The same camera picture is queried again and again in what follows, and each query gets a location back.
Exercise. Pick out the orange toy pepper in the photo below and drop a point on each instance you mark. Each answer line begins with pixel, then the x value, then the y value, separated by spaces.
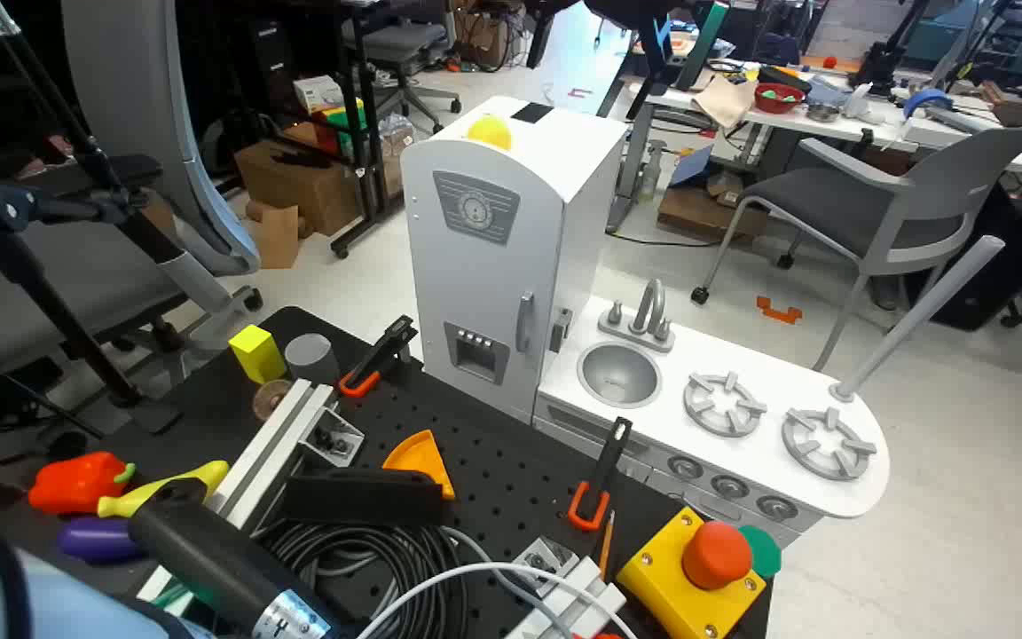
pixel 75 486

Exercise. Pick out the gray toy burner grate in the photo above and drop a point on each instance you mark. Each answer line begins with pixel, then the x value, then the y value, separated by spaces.
pixel 722 408
pixel 829 447

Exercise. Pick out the black tripod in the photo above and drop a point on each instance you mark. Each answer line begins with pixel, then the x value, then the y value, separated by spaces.
pixel 63 321

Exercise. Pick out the large cardboard box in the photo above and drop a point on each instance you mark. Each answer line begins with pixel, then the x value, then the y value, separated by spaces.
pixel 298 182

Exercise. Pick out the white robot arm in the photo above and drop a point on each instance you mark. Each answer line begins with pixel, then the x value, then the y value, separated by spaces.
pixel 17 597

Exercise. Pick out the black rectangular patch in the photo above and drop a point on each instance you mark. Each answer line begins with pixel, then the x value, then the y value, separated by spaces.
pixel 534 113

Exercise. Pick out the white toy kitchen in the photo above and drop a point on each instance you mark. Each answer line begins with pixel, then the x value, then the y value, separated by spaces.
pixel 497 295

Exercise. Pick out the black metal stand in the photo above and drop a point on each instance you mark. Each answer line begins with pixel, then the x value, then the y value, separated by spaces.
pixel 357 131

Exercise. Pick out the orange pencil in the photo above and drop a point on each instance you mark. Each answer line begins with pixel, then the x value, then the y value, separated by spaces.
pixel 609 546

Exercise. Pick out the gray toy faucet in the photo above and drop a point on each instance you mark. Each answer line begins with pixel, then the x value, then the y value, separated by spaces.
pixel 650 311

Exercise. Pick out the white slotted rail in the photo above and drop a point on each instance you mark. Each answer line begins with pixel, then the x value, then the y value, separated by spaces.
pixel 575 597

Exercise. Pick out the gray toy stove knob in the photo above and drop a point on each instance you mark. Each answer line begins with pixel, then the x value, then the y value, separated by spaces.
pixel 728 486
pixel 686 468
pixel 775 505

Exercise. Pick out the gray curved panel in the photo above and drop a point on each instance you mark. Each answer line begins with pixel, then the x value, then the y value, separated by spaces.
pixel 141 94

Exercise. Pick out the yellow block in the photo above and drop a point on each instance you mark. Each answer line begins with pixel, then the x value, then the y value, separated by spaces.
pixel 258 353

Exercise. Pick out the gray office chair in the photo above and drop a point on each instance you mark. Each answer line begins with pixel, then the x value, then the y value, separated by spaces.
pixel 844 208

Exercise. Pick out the white desk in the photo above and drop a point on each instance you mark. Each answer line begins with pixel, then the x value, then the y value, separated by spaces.
pixel 770 121

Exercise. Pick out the orange floor piece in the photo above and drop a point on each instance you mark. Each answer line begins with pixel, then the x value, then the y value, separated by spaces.
pixel 777 313

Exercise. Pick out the gray toy ice dispenser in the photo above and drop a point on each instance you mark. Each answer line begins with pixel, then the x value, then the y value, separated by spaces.
pixel 478 353

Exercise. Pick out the yellow box red button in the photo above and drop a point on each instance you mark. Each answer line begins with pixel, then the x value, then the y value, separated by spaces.
pixel 664 580

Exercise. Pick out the orange funnel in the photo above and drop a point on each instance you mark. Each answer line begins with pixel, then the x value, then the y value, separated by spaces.
pixel 422 460

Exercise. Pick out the red bowl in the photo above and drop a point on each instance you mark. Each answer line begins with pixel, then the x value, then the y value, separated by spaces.
pixel 783 96

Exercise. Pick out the purple toy eggplant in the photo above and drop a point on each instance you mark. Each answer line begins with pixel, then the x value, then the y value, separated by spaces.
pixel 98 541

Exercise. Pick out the green disc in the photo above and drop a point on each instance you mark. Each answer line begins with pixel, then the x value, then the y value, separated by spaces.
pixel 765 557

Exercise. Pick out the flat cardboard box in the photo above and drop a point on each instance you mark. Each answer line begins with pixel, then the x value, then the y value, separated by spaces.
pixel 702 217

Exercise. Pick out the black padded seat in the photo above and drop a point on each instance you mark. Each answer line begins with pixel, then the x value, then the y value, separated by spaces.
pixel 98 280

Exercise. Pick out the brown disc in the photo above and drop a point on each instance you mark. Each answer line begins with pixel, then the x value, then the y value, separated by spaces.
pixel 272 400

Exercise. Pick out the small cardboard box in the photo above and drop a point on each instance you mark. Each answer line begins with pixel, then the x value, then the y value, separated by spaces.
pixel 273 237

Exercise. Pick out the black swivel chair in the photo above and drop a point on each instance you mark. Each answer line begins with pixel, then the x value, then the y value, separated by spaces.
pixel 406 49

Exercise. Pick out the gray toy sink bowl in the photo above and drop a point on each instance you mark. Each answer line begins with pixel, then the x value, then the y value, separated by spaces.
pixel 619 378

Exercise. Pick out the gray cylinder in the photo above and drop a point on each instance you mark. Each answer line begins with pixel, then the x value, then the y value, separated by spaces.
pixel 310 358

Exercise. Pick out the black foam bar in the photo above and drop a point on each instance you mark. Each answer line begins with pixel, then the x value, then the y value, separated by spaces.
pixel 362 499

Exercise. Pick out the aluminium extrusion rail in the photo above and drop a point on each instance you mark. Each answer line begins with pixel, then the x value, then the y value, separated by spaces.
pixel 280 439

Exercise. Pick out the small metal bracket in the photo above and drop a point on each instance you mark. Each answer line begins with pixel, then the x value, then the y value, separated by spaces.
pixel 541 558
pixel 336 439

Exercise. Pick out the yellow toy banana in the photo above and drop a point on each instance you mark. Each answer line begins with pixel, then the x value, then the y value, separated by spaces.
pixel 141 499

